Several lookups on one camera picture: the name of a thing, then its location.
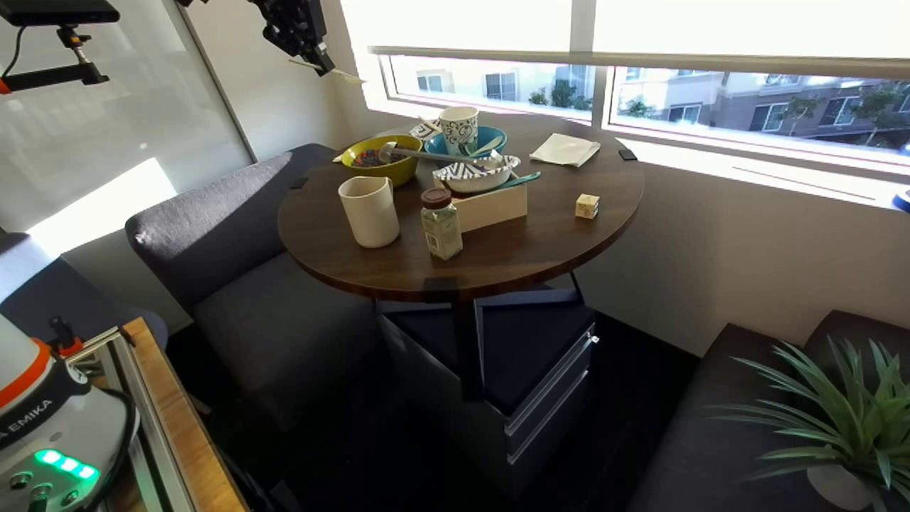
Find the white window frame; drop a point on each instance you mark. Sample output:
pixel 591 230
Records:
pixel 598 105

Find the white roller blind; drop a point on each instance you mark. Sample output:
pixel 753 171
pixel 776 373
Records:
pixel 759 29

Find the white tray with teal items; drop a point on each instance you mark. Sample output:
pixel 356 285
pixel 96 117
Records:
pixel 473 176

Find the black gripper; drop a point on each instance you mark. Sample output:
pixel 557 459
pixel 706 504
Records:
pixel 289 21

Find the blue bowl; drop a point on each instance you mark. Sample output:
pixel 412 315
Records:
pixel 487 143

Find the grey metal spoon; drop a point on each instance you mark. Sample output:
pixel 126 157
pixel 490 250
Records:
pixel 413 154

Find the black table pedestal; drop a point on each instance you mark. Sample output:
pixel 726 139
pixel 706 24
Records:
pixel 467 342

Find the white paper napkin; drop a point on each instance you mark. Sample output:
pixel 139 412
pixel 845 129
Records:
pixel 564 150

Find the white plant pot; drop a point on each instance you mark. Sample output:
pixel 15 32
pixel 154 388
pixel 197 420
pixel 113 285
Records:
pixel 841 489

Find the white rectangular box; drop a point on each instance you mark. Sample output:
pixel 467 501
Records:
pixel 493 210

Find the small blue object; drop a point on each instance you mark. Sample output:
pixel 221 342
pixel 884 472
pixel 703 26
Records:
pixel 904 200

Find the wooden workbench top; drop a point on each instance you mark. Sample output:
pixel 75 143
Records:
pixel 194 450

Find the small shaker brown lid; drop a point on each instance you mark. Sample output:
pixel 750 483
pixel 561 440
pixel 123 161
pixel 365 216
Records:
pixel 442 231

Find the pale slim utensil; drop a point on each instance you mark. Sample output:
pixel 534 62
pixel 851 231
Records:
pixel 527 179

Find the green bowl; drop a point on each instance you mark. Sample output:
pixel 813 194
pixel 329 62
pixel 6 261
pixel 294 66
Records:
pixel 400 171

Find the small cream cube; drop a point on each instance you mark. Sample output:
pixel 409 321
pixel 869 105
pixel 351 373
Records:
pixel 587 207

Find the dark bench seat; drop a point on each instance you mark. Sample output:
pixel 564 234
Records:
pixel 700 445

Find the plain white mug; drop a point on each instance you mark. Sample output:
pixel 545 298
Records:
pixel 372 216

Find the green spiky plant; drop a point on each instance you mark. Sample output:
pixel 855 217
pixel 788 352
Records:
pixel 842 408

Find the blue chair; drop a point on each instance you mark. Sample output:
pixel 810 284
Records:
pixel 68 301

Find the patterned white mug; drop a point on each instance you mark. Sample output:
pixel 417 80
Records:
pixel 459 129

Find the grey upholstered sofa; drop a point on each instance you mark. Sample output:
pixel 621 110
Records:
pixel 274 331

